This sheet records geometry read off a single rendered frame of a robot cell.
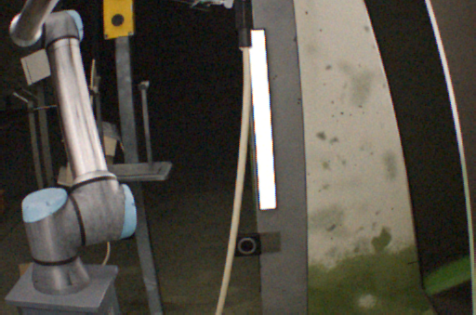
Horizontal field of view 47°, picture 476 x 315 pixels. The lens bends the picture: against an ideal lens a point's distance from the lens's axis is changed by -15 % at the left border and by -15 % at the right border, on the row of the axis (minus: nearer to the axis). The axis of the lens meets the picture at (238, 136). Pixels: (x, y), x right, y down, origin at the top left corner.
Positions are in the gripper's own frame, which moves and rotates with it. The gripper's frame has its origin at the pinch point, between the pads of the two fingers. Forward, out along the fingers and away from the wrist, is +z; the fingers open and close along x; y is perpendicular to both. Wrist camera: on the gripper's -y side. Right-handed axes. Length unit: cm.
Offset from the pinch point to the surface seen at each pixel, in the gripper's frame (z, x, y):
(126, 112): 24, -107, 1
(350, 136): 78, -45, 18
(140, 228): 36, -122, 44
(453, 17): 7, 51, 23
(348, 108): 75, -42, 9
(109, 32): 9, -95, -26
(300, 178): 68, -61, 31
